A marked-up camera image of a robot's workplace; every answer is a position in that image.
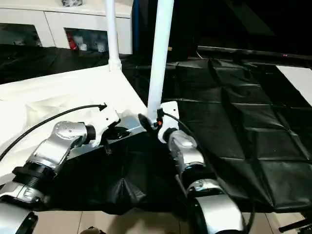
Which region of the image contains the white plastic table top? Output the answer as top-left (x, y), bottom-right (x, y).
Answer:
top-left (0, 63), bottom-right (156, 188)

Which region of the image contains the black plastic mat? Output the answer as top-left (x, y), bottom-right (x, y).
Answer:
top-left (0, 43), bottom-right (312, 215)

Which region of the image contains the red bottle in cabinet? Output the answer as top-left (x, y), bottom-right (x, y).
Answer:
top-left (68, 33), bottom-right (77, 50)

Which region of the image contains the long black bar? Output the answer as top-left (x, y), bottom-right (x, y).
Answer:
top-left (197, 46), bottom-right (312, 63)

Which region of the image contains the white cabinet with glass doors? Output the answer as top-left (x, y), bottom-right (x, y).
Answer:
top-left (0, 0), bottom-right (134, 54)

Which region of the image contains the grey object on cabinet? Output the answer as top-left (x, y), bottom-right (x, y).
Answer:
top-left (61, 0), bottom-right (83, 7)

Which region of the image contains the black floor stand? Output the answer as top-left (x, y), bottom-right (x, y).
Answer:
top-left (279, 218), bottom-right (312, 234)

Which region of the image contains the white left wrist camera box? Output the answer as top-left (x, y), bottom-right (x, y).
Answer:
top-left (90, 108), bottom-right (121, 146)

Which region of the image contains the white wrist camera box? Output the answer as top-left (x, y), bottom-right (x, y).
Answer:
top-left (157, 101), bottom-right (180, 143)
top-left (90, 108), bottom-right (121, 146)

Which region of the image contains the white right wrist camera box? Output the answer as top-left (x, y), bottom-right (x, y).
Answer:
top-left (157, 101), bottom-right (180, 143)

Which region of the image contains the black left camera cable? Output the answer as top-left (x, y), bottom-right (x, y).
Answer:
top-left (0, 103), bottom-right (107, 160)

